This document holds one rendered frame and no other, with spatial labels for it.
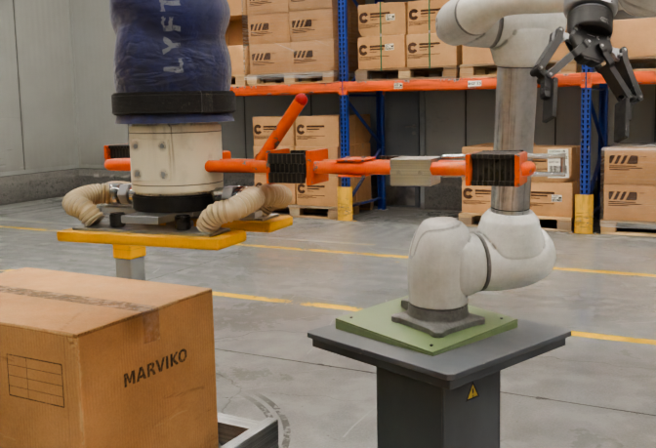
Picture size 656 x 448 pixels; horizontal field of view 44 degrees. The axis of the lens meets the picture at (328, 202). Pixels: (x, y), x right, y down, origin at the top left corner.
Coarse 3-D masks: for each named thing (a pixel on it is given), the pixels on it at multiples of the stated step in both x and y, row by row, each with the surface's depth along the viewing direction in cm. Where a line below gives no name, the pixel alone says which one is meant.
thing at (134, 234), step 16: (96, 224) 148; (112, 224) 145; (128, 224) 147; (144, 224) 147; (160, 224) 146; (176, 224) 140; (64, 240) 145; (80, 240) 143; (96, 240) 142; (112, 240) 141; (128, 240) 139; (144, 240) 138; (160, 240) 137; (176, 240) 135; (192, 240) 134; (208, 240) 133; (224, 240) 134; (240, 240) 139
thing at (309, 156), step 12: (276, 156) 137; (288, 156) 136; (300, 156) 135; (312, 156) 137; (324, 156) 141; (276, 168) 138; (288, 168) 137; (300, 168) 136; (276, 180) 137; (288, 180) 137; (300, 180) 136; (312, 180) 137; (324, 180) 142
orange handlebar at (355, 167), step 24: (120, 168) 152; (216, 168) 144; (240, 168) 142; (264, 168) 140; (312, 168) 136; (336, 168) 135; (360, 168) 133; (384, 168) 131; (432, 168) 128; (456, 168) 127; (528, 168) 123
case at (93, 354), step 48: (0, 288) 183; (48, 288) 182; (96, 288) 181; (144, 288) 180; (192, 288) 178; (0, 336) 154; (48, 336) 148; (96, 336) 148; (144, 336) 160; (192, 336) 173; (0, 384) 156; (48, 384) 149; (96, 384) 148; (144, 384) 160; (192, 384) 174; (0, 432) 158; (48, 432) 151; (96, 432) 149; (144, 432) 161; (192, 432) 174
